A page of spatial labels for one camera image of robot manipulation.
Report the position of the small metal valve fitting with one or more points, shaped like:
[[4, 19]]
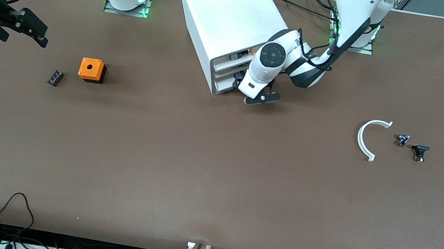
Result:
[[402, 140]]

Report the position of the white plastic drawer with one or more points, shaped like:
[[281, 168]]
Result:
[[224, 78], [226, 61], [225, 69], [223, 86]]

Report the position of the small black ribbed component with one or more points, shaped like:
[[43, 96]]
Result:
[[55, 78]]

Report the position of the orange button box black base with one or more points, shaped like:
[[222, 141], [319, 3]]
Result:
[[91, 68]]

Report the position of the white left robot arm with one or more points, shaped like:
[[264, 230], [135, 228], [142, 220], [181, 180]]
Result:
[[355, 13]]

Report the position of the black push switch part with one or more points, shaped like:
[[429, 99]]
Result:
[[420, 149]]

